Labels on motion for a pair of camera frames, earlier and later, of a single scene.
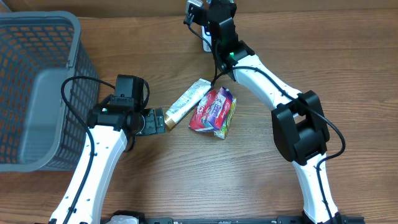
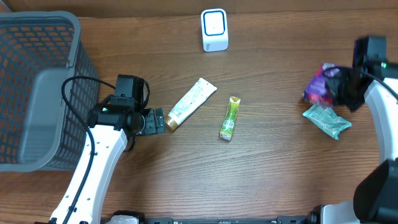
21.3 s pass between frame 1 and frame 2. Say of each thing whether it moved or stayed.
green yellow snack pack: moved
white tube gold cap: stayed
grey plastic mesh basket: stayed
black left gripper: stayed
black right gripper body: moved
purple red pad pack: moved
